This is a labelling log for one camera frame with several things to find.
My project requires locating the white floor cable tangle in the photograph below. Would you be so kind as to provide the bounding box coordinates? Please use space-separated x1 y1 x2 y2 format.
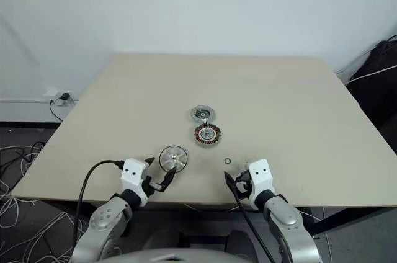
0 143 89 263

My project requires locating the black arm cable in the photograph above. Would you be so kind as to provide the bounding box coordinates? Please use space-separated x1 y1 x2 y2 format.
231 172 271 263
74 159 125 245

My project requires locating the black-rimmed silver spoked rotor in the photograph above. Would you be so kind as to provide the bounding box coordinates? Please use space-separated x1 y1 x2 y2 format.
158 146 189 172

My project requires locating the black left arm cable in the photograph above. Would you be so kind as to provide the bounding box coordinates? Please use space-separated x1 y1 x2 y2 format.
74 159 125 245

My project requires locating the black adapter cable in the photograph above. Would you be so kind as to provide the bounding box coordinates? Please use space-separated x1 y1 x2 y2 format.
48 97 65 122

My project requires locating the grey stator with copper coils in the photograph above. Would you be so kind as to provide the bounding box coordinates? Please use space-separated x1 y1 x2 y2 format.
193 123 223 149

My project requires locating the black cable above bag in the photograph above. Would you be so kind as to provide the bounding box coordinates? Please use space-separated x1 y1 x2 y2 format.
359 34 397 58

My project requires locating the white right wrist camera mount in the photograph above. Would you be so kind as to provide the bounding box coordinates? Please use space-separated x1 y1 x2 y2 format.
247 158 276 205

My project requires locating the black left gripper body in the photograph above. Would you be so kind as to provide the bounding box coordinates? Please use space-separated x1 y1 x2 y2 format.
141 176 165 203

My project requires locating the black floor cable tangle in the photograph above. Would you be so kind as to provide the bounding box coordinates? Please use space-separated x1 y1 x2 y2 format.
0 141 46 166

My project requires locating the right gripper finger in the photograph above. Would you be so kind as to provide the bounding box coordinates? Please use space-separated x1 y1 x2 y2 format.
223 171 238 196

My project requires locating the white cable across bag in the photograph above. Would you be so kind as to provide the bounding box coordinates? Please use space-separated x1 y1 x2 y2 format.
343 63 397 86

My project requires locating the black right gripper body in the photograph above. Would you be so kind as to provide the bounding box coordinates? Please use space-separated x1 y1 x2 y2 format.
234 169 254 200

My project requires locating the black metal table frame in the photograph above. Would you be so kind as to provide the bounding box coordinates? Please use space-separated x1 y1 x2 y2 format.
40 200 397 236

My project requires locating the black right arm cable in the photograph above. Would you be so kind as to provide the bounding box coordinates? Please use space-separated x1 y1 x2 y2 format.
231 172 271 263

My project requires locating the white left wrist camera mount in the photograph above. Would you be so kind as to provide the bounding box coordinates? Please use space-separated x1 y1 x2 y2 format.
120 158 150 207

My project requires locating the grey ribbed motor end cover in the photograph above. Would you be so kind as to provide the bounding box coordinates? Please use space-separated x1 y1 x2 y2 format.
190 105 216 123

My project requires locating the white wall power strip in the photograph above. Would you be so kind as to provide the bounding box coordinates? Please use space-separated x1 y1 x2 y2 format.
45 88 76 106

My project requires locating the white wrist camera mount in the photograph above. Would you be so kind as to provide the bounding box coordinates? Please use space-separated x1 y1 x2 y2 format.
120 158 150 207
247 158 276 205

